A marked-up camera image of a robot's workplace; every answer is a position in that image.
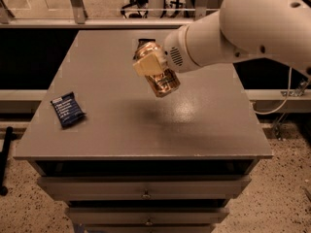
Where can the blue snack bar wrapper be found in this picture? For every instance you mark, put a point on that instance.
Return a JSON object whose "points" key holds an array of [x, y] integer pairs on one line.
{"points": [[67, 109]]}

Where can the top grey drawer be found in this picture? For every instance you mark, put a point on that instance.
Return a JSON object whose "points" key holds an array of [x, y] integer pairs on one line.
{"points": [[143, 188]]}

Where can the grey drawer cabinet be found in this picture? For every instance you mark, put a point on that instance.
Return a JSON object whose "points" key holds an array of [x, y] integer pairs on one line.
{"points": [[205, 128]]}

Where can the black pole stand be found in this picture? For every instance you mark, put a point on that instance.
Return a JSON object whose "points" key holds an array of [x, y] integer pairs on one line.
{"points": [[3, 158]]}

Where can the grey drawer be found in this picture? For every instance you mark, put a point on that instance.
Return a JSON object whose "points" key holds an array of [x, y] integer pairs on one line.
{"points": [[143, 188], [147, 216]]}

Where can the black snack bar wrapper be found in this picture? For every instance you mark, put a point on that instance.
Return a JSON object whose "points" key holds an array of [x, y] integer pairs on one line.
{"points": [[143, 41]]}

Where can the black office chair base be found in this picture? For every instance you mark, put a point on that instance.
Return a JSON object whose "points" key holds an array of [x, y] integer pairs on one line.
{"points": [[152, 8]]}

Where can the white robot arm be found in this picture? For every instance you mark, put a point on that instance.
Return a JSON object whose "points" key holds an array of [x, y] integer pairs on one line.
{"points": [[240, 30]]}

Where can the metal railing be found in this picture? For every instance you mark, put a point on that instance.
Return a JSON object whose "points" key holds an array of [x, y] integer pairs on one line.
{"points": [[90, 14]]}

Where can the orange soda can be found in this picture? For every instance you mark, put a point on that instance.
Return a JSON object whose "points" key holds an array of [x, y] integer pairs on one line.
{"points": [[150, 62]]}

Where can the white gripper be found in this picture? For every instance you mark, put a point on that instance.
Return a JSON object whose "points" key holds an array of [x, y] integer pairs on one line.
{"points": [[174, 50]]}

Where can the metal bracket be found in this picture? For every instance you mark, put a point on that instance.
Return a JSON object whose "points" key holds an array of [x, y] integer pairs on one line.
{"points": [[299, 91]]}

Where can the lower grey drawer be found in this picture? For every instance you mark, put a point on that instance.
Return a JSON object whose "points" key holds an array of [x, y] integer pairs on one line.
{"points": [[147, 216]]}

